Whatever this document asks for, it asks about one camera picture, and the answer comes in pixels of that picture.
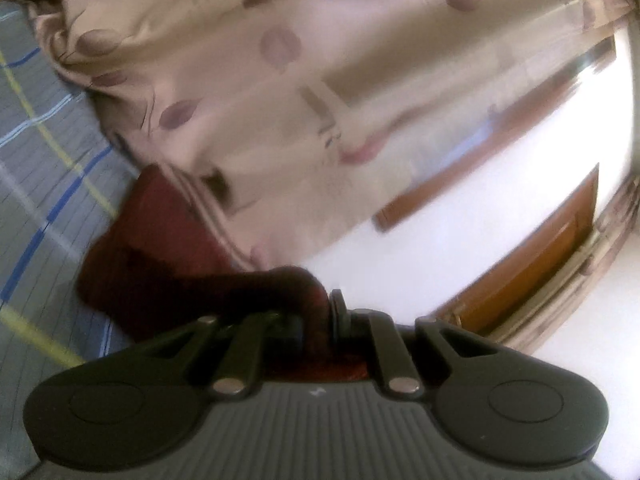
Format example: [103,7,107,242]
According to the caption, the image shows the beige leaf print curtain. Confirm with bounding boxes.
[0,0,632,273]

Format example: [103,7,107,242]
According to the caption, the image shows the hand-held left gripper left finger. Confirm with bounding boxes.
[150,310,307,403]

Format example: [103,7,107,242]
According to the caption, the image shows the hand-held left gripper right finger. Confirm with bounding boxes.
[330,289,483,402]

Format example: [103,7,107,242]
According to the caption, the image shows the maroon lace garment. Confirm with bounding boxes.
[76,164,373,385]

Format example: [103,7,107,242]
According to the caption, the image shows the brown wooden door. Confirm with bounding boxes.
[437,164,601,333]

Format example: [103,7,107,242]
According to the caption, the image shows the plaid grey bed sheet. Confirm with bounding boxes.
[0,0,143,368]

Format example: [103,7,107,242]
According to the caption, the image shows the wooden window frame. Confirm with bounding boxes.
[374,35,617,233]

